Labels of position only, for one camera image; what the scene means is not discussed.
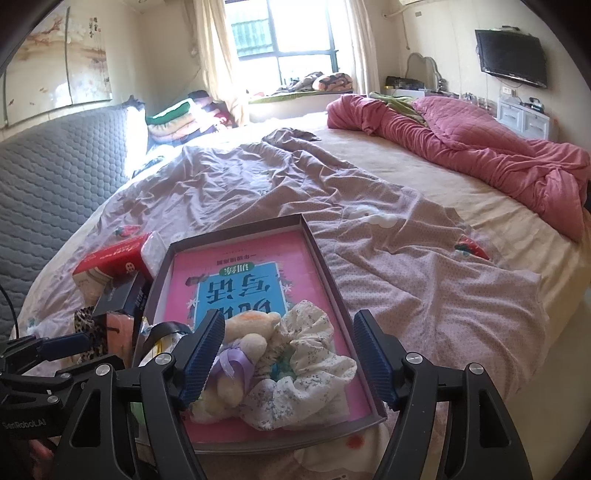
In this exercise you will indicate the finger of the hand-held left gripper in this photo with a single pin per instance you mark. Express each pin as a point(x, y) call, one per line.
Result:
point(67, 345)

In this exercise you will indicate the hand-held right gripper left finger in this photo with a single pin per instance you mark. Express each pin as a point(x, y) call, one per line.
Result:
point(203, 357)

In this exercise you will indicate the grey cardboard box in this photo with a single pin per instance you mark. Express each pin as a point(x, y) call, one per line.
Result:
point(325, 277)

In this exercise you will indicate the cream plush toy purple ribbon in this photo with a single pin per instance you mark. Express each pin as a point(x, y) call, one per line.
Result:
point(249, 350)

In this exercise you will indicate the grey quilted headboard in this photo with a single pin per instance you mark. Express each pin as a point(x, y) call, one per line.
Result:
point(55, 184)

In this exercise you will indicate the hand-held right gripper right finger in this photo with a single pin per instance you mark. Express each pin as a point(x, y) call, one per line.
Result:
point(375, 364)

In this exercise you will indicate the curved frame mirror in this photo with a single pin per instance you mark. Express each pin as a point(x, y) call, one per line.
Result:
point(420, 69)

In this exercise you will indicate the stack of folded blankets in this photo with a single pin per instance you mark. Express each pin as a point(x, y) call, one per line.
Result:
point(175, 117)

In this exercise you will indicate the white floral scrunchie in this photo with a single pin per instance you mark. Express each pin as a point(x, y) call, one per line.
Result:
point(314, 364)

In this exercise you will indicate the white dressing table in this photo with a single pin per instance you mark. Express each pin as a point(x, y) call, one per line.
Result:
point(436, 94)

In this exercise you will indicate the bed with beige sheet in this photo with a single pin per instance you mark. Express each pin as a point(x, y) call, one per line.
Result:
point(415, 157)

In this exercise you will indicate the purple strawberry print blanket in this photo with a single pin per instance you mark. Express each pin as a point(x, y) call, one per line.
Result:
point(300, 184)

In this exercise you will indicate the flower wall painting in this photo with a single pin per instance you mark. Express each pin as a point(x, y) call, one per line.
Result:
point(46, 69)

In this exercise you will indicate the green window seat cushion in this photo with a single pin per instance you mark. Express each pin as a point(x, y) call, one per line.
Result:
point(295, 96)

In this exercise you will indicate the pink book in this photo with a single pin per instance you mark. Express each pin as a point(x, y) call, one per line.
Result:
point(184, 272)

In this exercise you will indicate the pink quilt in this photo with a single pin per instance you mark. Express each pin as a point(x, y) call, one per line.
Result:
point(485, 147)

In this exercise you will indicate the leopard print cloth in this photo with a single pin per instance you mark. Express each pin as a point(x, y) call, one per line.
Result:
point(87, 318)

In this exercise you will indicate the black television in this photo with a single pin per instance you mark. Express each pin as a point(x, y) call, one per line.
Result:
point(510, 57)

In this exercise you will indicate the white drawer cabinet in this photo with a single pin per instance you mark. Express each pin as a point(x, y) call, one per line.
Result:
point(521, 120)

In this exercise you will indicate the patterned blanket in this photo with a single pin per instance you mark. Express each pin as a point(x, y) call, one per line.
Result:
point(330, 82)

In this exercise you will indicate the cream curtain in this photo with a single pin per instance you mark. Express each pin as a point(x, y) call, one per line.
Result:
point(364, 46)
point(214, 55)

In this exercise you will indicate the window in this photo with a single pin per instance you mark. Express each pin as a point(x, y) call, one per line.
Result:
point(300, 64)

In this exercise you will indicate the white air conditioner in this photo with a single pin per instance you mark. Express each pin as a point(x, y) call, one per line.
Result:
point(418, 2)

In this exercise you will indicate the red tissue pack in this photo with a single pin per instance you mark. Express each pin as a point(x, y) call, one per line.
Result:
point(111, 261)

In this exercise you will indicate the green cloth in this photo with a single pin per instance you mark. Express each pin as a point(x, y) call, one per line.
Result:
point(401, 104)

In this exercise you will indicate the black cloth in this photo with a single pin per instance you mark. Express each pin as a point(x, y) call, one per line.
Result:
point(136, 102)

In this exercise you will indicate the black box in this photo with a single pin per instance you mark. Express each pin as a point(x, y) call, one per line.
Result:
point(120, 295)

